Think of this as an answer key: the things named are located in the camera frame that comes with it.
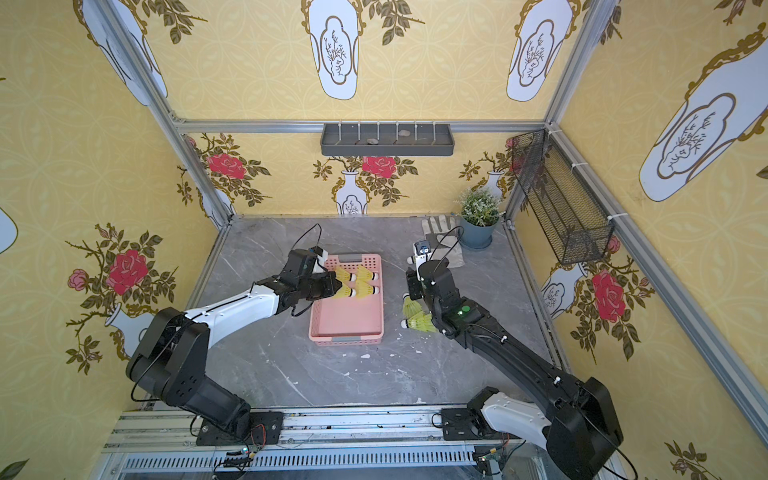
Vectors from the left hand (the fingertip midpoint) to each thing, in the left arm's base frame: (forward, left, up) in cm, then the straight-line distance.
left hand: (347, 283), depth 90 cm
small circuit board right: (-44, -35, -12) cm, 58 cm away
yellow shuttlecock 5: (-4, -19, -8) cm, 21 cm away
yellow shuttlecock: (+7, -5, -6) cm, 10 cm away
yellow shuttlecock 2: (+6, +2, -6) cm, 9 cm away
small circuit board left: (-42, +25, -12) cm, 50 cm away
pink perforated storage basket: (-9, 0, -7) cm, 11 cm away
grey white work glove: (+25, -34, -8) cm, 43 cm away
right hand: (-3, -20, +12) cm, 23 cm away
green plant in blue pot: (+23, -44, +7) cm, 50 cm away
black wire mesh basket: (+5, -64, +18) cm, 67 cm away
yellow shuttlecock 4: (-2, +1, -2) cm, 3 cm away
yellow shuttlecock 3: (+1, -4, -6) cm, 7 cm away
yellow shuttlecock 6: (-9, -20, -6) cm, 23 cm away
